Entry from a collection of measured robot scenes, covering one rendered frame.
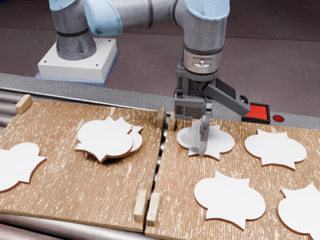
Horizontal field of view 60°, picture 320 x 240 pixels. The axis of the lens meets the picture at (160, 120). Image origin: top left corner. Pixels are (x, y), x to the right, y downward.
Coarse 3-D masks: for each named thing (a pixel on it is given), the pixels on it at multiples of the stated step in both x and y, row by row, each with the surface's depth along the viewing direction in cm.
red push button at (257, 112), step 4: (252, 108) 80; (256, 108) 80; (260, 108) 80; (264, 108) 80; (252, 112) 78; (256, 112) 78; (260, 112) 78; (264, 112) 78; (248, 116) 77; (252, 116) 77; (256, 116) 77; (260, 116) 77; (264, 116) 77
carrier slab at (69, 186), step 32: (32, 128) 72; (64, 128) 72; (160, 128) 72; (64, 160) 64; (96, 160) 64; (128, 160) 64; (32, 192) 57; (64, 192) 57; (96, 192) 57; (128, 192) 57; (96, 224) 53; (128, 224) 52
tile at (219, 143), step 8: (184, 128) 71; (200, 128) 71; (216, 128) 71; (208, 136) 69; (216, 136) 69; (224, 136) 69; (184, 144) 67; (208, 144) 67; (216, 144) 67; (224, 144) 67; (232, 144) 67; (192, 152) 65; (208, 152) 65; (216, 152) 65; (224, 152) 65; (216, 160) 64
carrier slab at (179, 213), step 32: (224, 128) 72; (256, 128) 72; (288, 128) 72; (192, 160) 64; (224, 160) 64; (256, 160) 64; (160, 192) 57; (192, 192) 57; (160, 224) 52; (192, 224) 52; (224, 224) 52; (256, 224) 52
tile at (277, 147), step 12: (264, 132) 70; (252, 144) 67; (264, 144) 67; (276, 144) 67; (288, 144) 67; (300, 144) 67; (252, 156) 65; (264, 156) 64; (276, 156) 64; (288, 156) 64; (300, 156) 64; (288, 168) 62
